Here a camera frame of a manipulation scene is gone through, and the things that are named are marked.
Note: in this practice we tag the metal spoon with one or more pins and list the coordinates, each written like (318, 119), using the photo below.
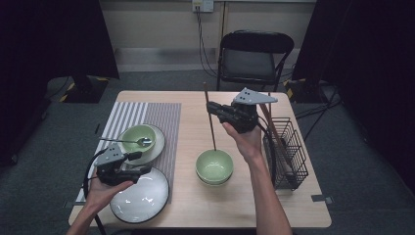
(124, 141)

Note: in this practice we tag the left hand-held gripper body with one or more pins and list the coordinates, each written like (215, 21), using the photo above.
(112, 171)

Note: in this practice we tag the brown wooden chopstick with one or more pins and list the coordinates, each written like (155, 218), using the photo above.
(212, 133)
(271, 120)
(269, 95)

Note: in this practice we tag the person's left hand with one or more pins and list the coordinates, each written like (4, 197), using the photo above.
(101, 196)

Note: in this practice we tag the grey striped placemat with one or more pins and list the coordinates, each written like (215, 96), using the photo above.
(163, 124)

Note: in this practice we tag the person's right hand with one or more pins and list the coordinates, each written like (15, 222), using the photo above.
(249, 145)

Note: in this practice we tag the black folding chair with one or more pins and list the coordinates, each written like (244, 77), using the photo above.
(249, 62)

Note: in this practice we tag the white plate with black rim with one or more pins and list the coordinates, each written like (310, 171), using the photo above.
(158, 147)
(143, 199)

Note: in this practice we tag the green bowl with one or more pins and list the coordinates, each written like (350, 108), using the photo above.
(214, 166)
(137, 132)
(228, 182)

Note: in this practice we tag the small black floor object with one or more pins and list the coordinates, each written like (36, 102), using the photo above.
(97, 128)

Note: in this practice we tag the dark curtain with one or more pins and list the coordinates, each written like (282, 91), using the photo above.
(368, 65)
(49, 49)

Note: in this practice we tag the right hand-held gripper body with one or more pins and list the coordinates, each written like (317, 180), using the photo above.
(243, 117)

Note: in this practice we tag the white wall socket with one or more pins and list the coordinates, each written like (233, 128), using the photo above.
(203, 5)

